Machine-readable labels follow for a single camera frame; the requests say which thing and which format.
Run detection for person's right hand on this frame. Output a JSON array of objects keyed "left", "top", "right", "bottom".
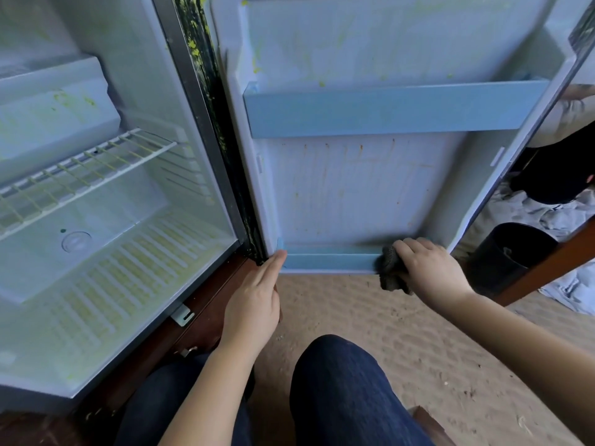
[{"left": 390, "top": 237, "right": 475, "bottom": 312}]

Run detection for person's left hand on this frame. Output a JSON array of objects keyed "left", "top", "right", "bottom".
[{"left": 221, "top": 250, "right": 289, "bottom": 359}]

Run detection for dark grey cloth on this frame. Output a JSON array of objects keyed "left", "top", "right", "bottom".
[{"left": 374, "top": 244, "right": 410, "bottom": 294}]

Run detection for fridge door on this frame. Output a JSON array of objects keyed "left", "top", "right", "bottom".
[{"left": 172, "top": 0, "right": 595, "bottom": 275}]

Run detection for person's right forearm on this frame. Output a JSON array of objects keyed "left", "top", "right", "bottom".
[{"left": 446, "top": 292, "right": 595, "bottom": 446}]

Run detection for person's left forearm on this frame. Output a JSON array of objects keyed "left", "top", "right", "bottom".
[{"left": 158, "top": 343, "right": 271, "bottom": 446}]

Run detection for person's dark trousers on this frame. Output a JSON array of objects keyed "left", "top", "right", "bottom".
[{"left": 116, "top": 334, "right": 438, "bottom": 446}]

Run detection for dark red wooden stand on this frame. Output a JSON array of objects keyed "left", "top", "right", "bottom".
[{"left": 0, "top": 255, "right": 257, "bottom": 446}]

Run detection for black plastic bucket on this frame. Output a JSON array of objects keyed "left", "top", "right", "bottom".
[{"left": 465, "top": 222, "right": 559, "bottom": 295}]

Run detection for white wire shelf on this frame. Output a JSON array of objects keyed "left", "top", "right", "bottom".
[{"left": 0, "top": 128, "right": 178, "bottom": 240}]

